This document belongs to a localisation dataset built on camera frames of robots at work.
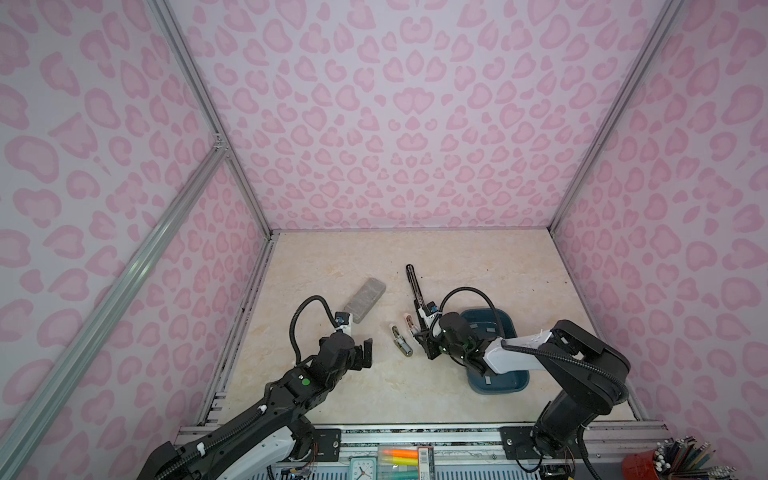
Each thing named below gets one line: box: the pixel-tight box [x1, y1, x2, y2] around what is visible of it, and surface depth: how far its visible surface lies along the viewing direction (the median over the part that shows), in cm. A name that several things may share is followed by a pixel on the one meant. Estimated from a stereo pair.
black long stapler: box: [406, 263, 428, 313], surface depth 103 cm
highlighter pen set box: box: [377, 446, 435, 480], surface depth 72 cm
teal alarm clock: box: [350, 457, 377, 480], surface depth 70 cm
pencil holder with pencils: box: [622, 436, 736, 480], surface depth 61 cm
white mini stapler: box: [390, 324, 414, 357], surface depth 90 cm
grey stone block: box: [344, 277, 386, 324], surface depth 100 cm
